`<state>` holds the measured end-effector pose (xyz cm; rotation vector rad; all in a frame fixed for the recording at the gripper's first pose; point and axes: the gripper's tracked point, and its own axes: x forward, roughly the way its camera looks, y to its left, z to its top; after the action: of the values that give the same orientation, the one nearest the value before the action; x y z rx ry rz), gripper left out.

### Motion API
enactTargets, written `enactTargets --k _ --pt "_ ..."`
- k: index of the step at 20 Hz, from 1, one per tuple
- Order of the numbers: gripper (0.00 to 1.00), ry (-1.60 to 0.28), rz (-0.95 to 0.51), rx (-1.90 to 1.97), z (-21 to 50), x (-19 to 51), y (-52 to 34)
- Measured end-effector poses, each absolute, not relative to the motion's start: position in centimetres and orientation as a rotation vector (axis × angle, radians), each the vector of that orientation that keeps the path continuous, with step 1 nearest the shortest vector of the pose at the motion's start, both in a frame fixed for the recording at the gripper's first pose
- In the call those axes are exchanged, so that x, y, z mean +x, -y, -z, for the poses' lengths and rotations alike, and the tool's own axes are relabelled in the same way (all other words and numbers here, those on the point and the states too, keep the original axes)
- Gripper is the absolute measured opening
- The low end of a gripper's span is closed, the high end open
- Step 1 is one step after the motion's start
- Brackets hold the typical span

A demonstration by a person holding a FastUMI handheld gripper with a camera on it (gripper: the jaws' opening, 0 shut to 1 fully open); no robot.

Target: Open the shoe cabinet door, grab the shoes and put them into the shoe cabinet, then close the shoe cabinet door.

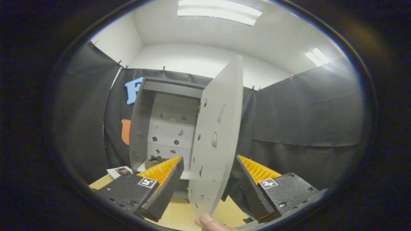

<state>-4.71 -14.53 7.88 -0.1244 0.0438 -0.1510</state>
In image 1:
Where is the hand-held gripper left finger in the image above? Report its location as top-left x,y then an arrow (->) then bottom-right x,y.
93,156 -> 185,222

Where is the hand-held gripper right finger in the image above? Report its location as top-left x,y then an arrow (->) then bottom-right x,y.
230,155 -> 328,224

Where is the brown fuzzy shoe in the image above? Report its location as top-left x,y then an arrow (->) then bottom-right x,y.
144,155 -> 169,170

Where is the grey shoe cabinet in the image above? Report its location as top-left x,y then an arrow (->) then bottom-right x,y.
129,76 -> 212,199

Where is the white book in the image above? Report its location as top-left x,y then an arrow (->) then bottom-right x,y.
107,166 -> 133,179

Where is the black backdrop cloth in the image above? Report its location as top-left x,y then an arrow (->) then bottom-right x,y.
55,40 -> 365,193

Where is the small ceiling light panel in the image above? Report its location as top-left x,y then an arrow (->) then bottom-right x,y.
304,47 -> 330,67

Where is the large ceiling light panel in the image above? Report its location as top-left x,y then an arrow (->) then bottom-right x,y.
178,0 -> 263,26

